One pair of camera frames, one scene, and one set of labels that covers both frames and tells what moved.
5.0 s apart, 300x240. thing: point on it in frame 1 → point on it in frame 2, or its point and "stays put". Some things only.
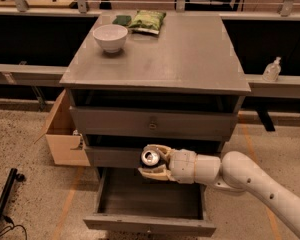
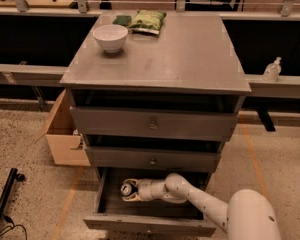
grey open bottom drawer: x=130 y=200 stays put
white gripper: x=182 y=166 → x=144 y=189
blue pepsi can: x=150 y=157 → x=128 y=189
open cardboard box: x=59 y=134 stays put
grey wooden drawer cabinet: x=177 y=87 stays put
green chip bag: x=148 y=21 stays put
